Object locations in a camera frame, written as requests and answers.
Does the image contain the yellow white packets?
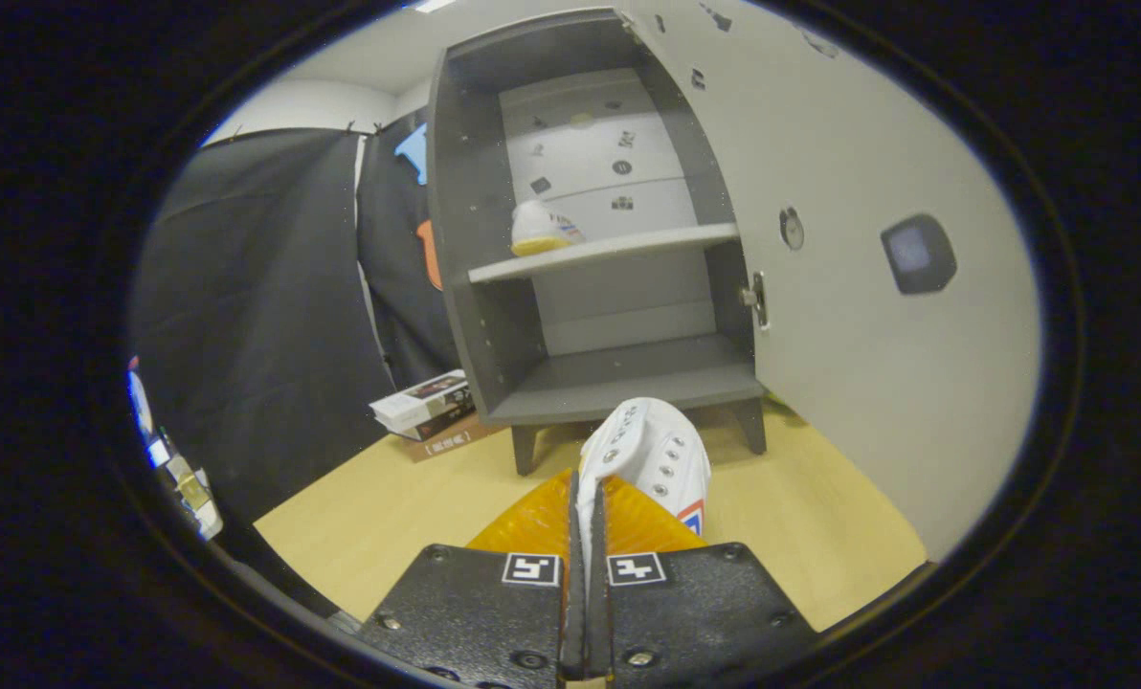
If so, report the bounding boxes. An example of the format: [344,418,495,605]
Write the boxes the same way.
[154,435,225,542]

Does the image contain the white shoe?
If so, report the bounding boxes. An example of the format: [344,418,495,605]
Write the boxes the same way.
[575,397,713,575]
[510,199,586,257]

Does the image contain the white book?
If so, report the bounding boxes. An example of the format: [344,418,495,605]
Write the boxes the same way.
[369,370,471,433]

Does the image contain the grey shoe cabinet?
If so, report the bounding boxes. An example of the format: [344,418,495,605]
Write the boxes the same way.
[425,8,771,478]

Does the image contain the dark book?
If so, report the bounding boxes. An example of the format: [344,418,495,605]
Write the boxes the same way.
[408,388,481,441]

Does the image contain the white shoe cabinet door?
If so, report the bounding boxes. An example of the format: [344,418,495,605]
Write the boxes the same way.
[618,0,1045,564]

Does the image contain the brown book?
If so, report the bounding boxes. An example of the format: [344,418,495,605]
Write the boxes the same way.
[408,416,504,463]

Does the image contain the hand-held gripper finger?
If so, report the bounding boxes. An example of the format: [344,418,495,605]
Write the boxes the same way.
[587,474,820,689]
[355,467,586,689]

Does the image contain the black backdrop cloth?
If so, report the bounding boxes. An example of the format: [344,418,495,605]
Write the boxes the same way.
[130,110,457,522]

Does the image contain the metal door hinge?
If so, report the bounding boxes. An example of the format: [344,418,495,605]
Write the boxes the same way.
[738,271,771,333]

